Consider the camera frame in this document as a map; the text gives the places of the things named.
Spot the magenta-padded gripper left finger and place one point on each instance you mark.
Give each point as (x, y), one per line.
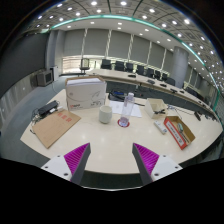
(77, 159)

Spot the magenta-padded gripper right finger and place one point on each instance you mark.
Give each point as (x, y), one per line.
(146, 159)

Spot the clear plastic water bottle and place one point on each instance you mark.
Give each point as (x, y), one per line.
(127, 110)

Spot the white remote control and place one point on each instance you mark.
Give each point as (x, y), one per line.
(160, 127)

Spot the red-edged open cardboard box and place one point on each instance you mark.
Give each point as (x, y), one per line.
(173, 131)

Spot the flat round red coaster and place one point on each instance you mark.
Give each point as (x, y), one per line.
(118, 123)

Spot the small teal eraser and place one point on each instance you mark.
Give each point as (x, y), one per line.
(180, 127)

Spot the black marker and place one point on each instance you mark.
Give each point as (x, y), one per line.
(160, 111)

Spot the beige open organizer box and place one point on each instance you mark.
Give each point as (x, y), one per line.
(151, 108)

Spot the white ceramic mug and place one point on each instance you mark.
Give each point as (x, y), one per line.
(105, 115)

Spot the black power strip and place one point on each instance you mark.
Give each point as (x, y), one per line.
(48, 108)

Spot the white paper sheet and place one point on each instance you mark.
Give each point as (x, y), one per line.
(115, 108)

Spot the white copy paper box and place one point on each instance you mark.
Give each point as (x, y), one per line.
(85, 95)

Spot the black desk telephone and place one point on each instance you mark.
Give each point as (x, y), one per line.
(115, 96)

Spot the long curved conference desk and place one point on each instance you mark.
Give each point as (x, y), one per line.
(146, 88)

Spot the grey box monitor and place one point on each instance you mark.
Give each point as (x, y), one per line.
(45, 78)

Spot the row of black office chairs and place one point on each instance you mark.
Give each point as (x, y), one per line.
(130, 66)

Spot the round ceiling lights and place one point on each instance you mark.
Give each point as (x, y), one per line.
(119, 23)

